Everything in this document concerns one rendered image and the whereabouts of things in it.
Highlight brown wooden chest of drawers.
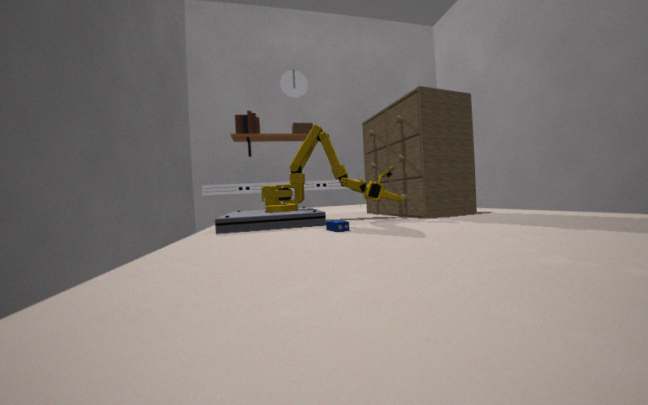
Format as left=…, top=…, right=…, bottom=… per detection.
left=362, top=86, right=477, bottom=219

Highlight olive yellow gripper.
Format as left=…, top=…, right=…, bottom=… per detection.
left=364, top=165, right=405, bottom=202

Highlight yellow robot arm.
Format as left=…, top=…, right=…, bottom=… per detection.
left=263, top=124, right=369, bottom=213

